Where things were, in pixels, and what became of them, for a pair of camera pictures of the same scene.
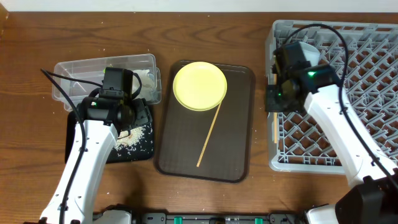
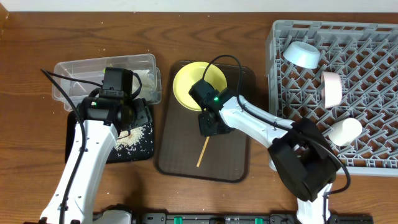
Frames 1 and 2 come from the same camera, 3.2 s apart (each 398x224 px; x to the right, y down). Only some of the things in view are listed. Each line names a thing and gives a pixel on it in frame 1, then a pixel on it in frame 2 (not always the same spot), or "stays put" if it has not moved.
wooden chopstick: [201, 154] stays put
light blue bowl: [311, 53] stays put
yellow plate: [199, 86] stays put
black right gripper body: [274, 101] to [210, 125]
